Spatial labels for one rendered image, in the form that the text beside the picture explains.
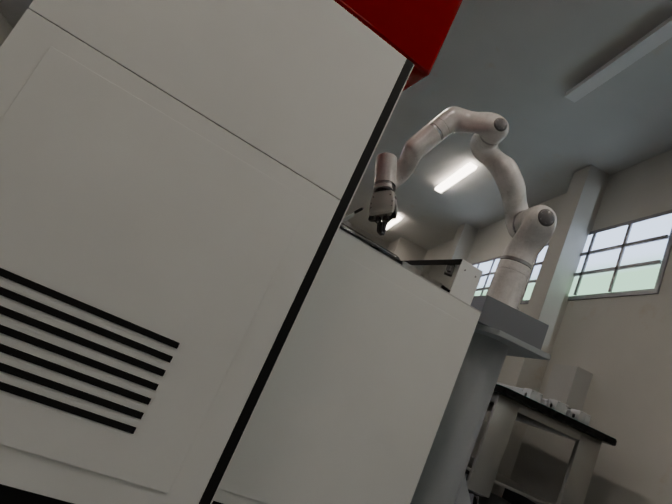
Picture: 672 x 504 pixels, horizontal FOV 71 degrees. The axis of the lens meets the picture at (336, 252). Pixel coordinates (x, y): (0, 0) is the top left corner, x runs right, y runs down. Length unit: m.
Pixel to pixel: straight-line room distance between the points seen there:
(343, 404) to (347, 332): 0.19
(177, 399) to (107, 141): 0.50
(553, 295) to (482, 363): 3.95
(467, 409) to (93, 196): 1.34
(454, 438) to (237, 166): 1.19
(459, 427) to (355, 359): 0.58
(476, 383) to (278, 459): 0.79
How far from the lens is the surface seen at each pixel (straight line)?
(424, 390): 1.46
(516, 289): 1.87
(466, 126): 1.97
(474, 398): 1.78
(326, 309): 1.27
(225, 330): 0.98
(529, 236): 1.90
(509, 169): 1.97
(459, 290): 1.58
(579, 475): 4.08
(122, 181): 0.97
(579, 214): 6.05
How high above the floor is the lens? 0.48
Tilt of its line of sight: 13 degrees up
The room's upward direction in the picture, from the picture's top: 25 degrees clockwise
